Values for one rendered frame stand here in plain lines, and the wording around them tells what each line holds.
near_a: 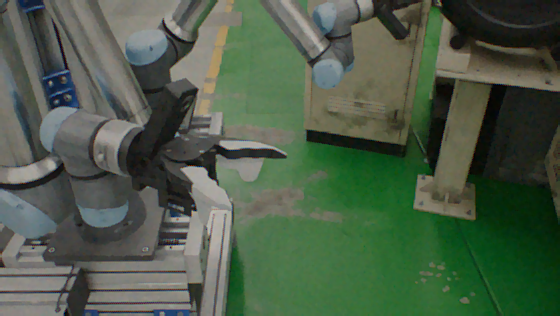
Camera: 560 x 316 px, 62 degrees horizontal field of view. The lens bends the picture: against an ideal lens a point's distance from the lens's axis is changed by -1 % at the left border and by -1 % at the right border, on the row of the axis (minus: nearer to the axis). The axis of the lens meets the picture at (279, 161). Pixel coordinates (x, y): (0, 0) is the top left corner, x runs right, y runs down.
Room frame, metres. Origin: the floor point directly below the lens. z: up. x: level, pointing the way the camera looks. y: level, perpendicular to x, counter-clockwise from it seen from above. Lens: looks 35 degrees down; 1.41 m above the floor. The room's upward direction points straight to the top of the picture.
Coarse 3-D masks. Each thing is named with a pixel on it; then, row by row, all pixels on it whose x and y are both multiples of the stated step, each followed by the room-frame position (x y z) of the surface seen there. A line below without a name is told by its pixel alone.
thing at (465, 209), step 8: (424, 176) 1.87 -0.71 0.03; (424, 184) 1.82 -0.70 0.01; (472, 184) 1.82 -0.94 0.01; (416, 192) 1.76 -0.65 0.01; (424, 192) 1.76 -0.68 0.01; (472, 192) 1.76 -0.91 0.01; (416, 200) 1.70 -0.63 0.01; (424, 200) 1.70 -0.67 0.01; (432, 200) 1.69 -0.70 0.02; (464, 200) 1.70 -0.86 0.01; (472, 200) 1.70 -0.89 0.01; (416, 208) 1.65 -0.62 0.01; (424, 208) 1.64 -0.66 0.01; (432, 208) 1.64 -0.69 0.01; (440, 208) 1.64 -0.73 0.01; (448, 208) 1.64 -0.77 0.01; (456, 208) 1.64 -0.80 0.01; (464, 208) 1.64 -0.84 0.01; (472, 208) 1.64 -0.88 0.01; (456, 216) 1.59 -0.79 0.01; (464, 216) 1.59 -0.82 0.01; (472, 216) 1.59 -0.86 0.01
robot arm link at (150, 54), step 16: (144, 32) 1.31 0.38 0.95; (160, 32) 1.30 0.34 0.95; (128, 48) 1.23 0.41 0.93; (144, 48) 1.22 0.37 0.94; (160, 48) 1.24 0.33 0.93; (176, 48) 1.33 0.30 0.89; (144, 64) 1.21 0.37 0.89; (160, 64) 1.24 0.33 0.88; (144, 80) 1.21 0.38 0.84; (160, 80) 1.23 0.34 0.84
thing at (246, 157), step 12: (228, 144) 0.54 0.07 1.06; (240, 144) 0.54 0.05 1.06; (252, 144) 0.55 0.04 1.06; (228, 156) 0.53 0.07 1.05; (240, 156) 0.53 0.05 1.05; (252, 156) 0.53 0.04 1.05; (264, 156) 0.54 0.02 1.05; (276, 156) 0.53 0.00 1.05; (228, 168) 0.54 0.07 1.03; (240, 168) 0.54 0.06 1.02; (252, 168) 0.54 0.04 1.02; (252, 180) 0.54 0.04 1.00
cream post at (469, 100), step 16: (464, 80) 1.69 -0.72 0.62; (464, 96) 1.69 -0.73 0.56; (480, 96) 1.67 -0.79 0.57; (464, 112) 1.68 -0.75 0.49; (480, 112) 1.66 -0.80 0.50; (448, 128) 1.70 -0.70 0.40; (464, 128) 1.68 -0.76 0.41; (448, 144) 1.69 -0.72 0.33; (464, 144) 1.67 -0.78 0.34; (448, 160) 1.69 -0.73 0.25; (464, 160) 1.67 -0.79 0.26; (448, 176) 1.68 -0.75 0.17; (464, 176) 1.66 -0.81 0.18; (432, 192) 1.70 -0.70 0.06
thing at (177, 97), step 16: (160, 96) 0.52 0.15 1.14; (176, 96) 0.51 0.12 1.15; (192, 96) 0.53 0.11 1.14; (160, 112) 0.52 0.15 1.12; (176, 112) 0.52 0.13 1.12; (144, 128) 0.53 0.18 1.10; (160, 128) 0.52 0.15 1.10; (176, 128) 0.55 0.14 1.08; (144, 144) 0.52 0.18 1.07; (160, 144) 0.53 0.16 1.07
